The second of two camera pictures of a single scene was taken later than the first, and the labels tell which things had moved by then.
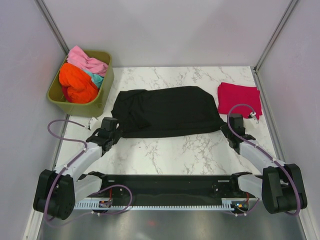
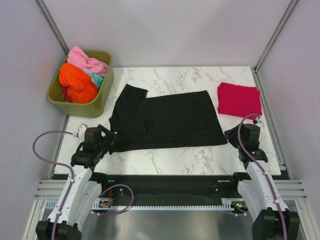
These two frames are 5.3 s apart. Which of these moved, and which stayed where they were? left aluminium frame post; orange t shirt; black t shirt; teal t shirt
Moved: black t shirt
Stayed: left aluminium frame post; orange t shirt; teal t shirt
